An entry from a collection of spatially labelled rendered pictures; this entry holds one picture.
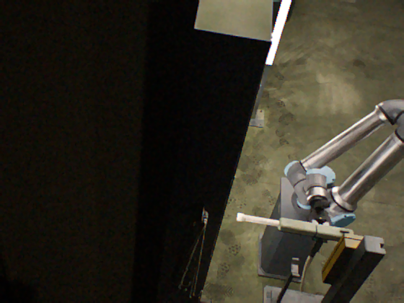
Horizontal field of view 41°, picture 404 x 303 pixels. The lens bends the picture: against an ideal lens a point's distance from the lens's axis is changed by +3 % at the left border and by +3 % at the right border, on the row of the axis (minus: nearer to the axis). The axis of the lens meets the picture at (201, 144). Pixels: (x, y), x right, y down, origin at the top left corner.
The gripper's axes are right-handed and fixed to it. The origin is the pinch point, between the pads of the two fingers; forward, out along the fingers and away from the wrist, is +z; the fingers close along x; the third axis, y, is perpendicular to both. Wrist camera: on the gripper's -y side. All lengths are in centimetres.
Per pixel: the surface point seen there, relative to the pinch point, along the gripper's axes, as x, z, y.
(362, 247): 2, 33, -46
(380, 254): -2, 35, -49
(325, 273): 5.4, 27.8, -18.8
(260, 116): 8, -184, 113
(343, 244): 5.3, 27.8, -38.9
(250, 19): 51, 20, -114
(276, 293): 10.9, 10.5, 35.2
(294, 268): 10.1, 13.5, 5.2
